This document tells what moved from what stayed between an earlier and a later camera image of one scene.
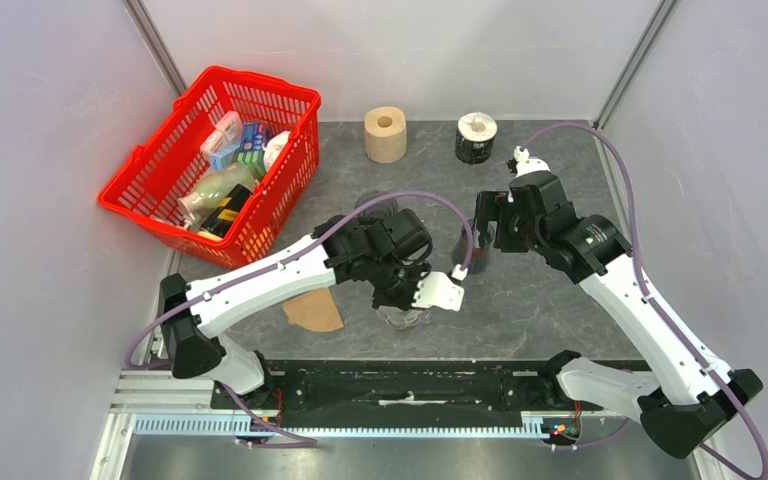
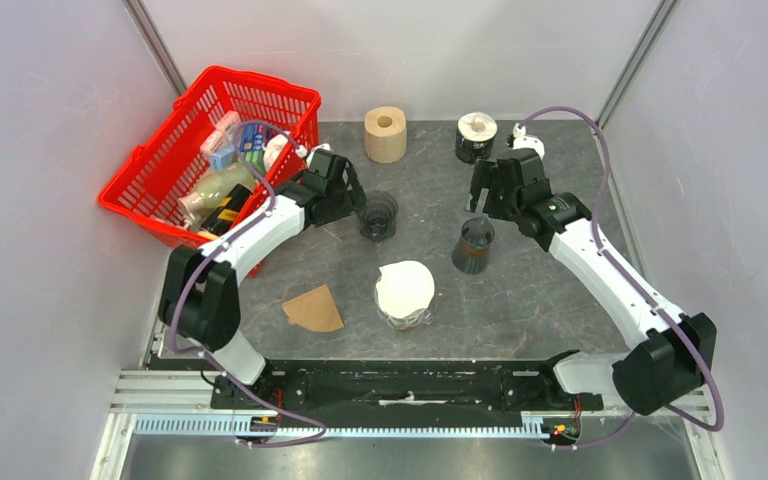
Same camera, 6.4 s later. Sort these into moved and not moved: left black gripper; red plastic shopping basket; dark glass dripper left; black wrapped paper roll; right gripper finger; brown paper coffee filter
Moved: right gripper finger; left black gripper
Not moved: dark glass dripper left; black wrapped paper roll; brown paper coffee filter; red plastic shopping basket
